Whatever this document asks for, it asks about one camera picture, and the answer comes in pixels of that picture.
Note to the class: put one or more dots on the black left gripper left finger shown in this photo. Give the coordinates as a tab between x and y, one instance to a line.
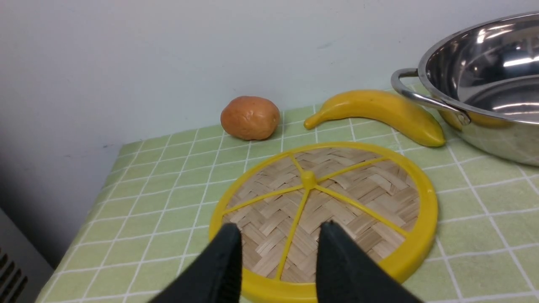
215	276

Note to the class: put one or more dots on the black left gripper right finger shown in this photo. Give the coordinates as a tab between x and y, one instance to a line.
346	274

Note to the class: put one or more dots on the yellow woven bamboo steamer lid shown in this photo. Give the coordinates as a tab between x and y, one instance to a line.
382	200

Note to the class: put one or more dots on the stainless steel pot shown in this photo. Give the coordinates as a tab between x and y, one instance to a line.
484	81

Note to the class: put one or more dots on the green checkered tablecloth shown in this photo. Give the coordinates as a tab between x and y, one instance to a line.
456	223

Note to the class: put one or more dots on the yellow banana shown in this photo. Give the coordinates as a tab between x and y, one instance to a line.
410	119

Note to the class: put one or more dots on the grey vented appliance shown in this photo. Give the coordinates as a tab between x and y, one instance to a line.
23	270

